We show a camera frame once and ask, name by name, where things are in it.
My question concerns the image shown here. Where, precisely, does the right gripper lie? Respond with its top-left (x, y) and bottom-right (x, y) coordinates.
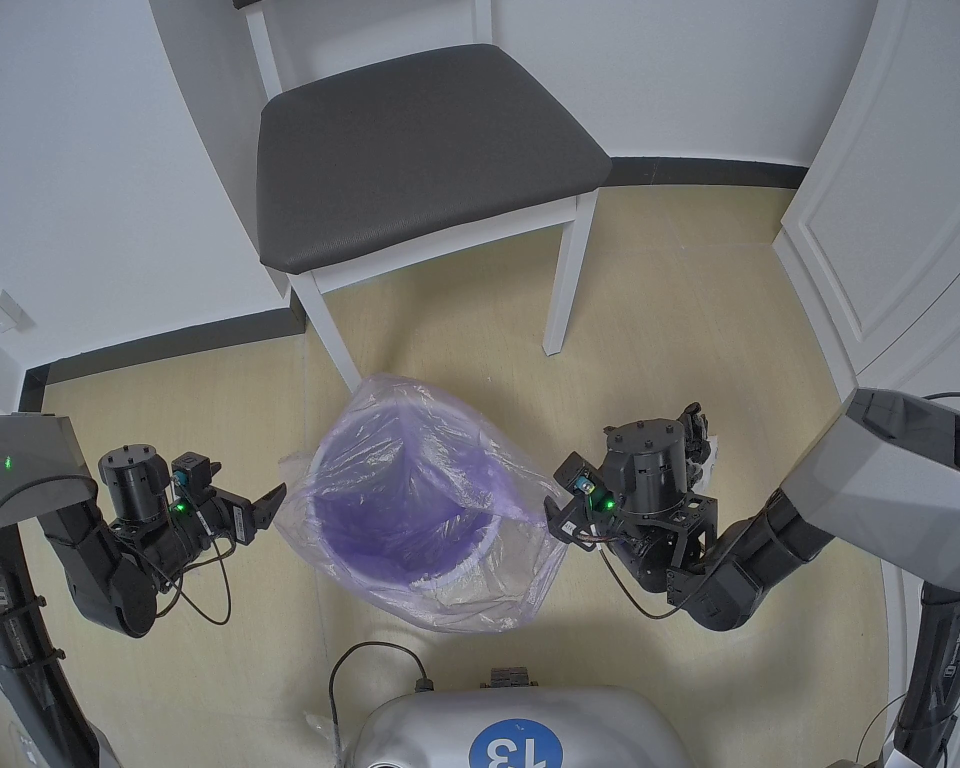
top-left (542, 491), bottom-right (627, 555)

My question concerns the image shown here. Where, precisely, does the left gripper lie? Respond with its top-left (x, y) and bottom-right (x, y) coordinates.
top-left (196, 481), bottom-right (289, 547)

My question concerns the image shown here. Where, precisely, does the black plastic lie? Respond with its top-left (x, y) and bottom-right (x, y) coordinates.
top-left (677, 402), bottom-right (723, 489)

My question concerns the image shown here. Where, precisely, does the purple plastic bag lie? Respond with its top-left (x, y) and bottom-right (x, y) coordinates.
top-left (273, 372), bottom-right (570, 636)

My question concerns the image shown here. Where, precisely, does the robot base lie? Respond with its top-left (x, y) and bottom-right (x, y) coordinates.
top-left (358, 666), bottom-right (702, 768)

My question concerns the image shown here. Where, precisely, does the white chair with grey seat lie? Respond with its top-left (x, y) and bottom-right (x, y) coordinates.
top-left (232, 0), bottom-right (612, 399)

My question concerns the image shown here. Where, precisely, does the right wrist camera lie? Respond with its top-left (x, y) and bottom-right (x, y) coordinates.
top-left (553, 451), bottom-right (603, 502)

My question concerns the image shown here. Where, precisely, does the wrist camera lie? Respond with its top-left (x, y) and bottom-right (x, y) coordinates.
top-left (553, 451), bottom-right (603, 502)
top-left (171, 451), bottom-right (223, 502)

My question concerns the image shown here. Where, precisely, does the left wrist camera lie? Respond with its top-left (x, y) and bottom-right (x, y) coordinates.
top-left (171, 451), bottom-right (223, 502)

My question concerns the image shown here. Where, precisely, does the black cable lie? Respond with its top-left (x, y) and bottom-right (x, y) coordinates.
top-left (327, 639), bottom-right (438, 751)
top-left (596, 543), bottom-right (684, 622)
top-left (153, 538), bottom-right (235, 625)

